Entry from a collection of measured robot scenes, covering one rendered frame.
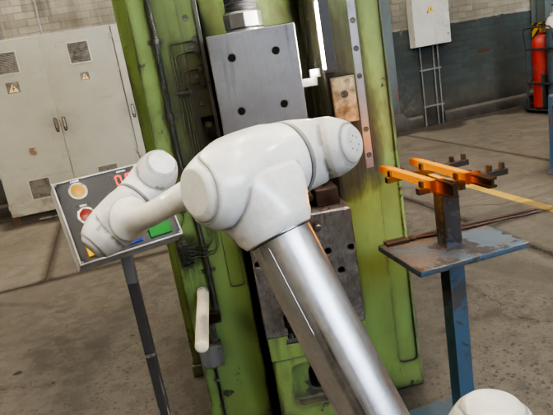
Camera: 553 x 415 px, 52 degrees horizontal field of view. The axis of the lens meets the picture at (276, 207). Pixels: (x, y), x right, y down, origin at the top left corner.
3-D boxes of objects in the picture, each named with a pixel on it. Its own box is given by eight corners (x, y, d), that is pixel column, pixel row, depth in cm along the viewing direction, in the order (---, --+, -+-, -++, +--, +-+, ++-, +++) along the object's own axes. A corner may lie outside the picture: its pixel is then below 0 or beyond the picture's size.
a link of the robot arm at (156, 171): (146, 160, 150) (113, 195, 143) (156, 133, 136) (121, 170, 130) (178, 186, 150) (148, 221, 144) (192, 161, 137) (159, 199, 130)
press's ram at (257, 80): (334, 135, 201) (318, 18, 191) (227, 155, 198) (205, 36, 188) (313, 123, 241) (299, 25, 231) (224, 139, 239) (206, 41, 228)
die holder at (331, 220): (365, 319, 214) (350, 206, 202) (266, 339, 211) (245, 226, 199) (334, 268, 267) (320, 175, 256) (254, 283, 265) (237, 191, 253)
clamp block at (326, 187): (340, 203, 207) (337, 186, 206) (317, 207, 207) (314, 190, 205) (333, 196, 219) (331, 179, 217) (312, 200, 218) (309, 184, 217)
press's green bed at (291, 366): (378, 425, 226) (364, 319, 214) (286, 445, 224) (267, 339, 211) (346, 356, 279) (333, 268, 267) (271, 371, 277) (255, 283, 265)
